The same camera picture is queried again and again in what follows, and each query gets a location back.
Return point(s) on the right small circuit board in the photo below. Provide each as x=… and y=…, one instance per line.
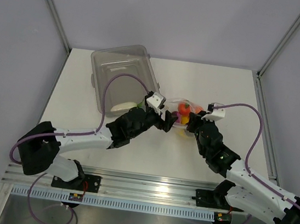
x=221, y=217

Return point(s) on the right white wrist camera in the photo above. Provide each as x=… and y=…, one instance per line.
x=215, y=112

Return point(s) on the small circuit board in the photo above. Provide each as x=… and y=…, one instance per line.
x=221, y=217
x=75, y=197

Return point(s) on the white slotted cable duct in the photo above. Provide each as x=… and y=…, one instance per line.
x=120, y=204

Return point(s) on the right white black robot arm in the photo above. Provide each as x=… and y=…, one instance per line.
x=242, y=188

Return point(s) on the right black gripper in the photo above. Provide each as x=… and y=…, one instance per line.
x=195, y=119

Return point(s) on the aluminium frame post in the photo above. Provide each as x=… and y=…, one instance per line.
x=58, y=25
x=293, y=29

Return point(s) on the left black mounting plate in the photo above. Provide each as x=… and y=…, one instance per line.
x=80, y=181

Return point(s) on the left aluminium frame post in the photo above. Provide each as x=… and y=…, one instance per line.
x=58, y=25

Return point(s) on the left small circuit board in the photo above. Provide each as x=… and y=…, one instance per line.
x=75, y=197

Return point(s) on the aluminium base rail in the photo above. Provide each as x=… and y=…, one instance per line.
x=126, y=185

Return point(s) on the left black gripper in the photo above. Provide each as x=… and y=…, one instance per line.
x=163, y=125

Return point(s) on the orange toy fruit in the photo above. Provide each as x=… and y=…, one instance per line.
x=185, y=108

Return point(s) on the black mounting plate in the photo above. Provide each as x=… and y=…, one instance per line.
x=210, y=199
x=80, y=181

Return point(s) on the clear grey plastic bin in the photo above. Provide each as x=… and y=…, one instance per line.
x=122, y=74

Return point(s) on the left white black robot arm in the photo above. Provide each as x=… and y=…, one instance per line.
x=41, y=149

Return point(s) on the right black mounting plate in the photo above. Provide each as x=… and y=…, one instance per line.
x=210, y=199

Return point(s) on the clear zip top bag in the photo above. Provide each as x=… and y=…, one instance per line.
x=172, y=105

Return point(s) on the white toy food piece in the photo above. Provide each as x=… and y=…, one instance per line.
x=125, y=106

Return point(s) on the right aluminium frame post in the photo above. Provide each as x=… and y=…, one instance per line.
x=293, y=29

